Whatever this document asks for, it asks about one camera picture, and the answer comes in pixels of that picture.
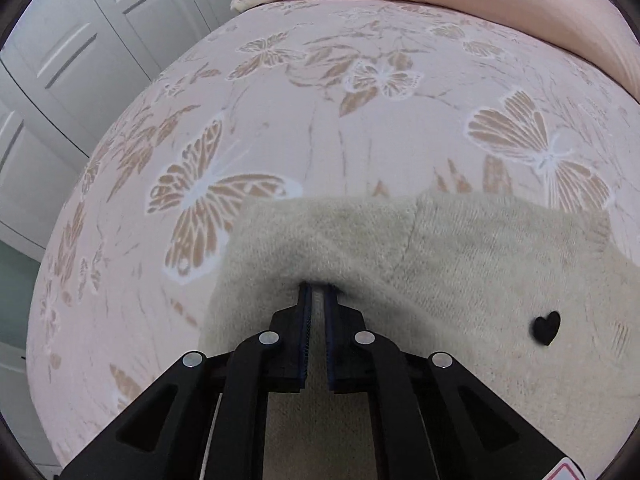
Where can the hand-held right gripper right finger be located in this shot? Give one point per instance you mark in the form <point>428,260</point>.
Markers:
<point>330,340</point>

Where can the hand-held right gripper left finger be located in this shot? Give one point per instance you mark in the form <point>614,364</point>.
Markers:
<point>303,340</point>

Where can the beige fuzzy sweater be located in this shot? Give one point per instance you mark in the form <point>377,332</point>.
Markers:
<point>475,280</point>

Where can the butterfly pattern bed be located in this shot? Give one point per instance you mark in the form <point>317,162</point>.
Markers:
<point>350,140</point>

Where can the white wardrobe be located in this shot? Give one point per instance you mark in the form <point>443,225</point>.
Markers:
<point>90,50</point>

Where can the pink duvet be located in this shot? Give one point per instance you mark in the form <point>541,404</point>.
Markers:
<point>500,0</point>

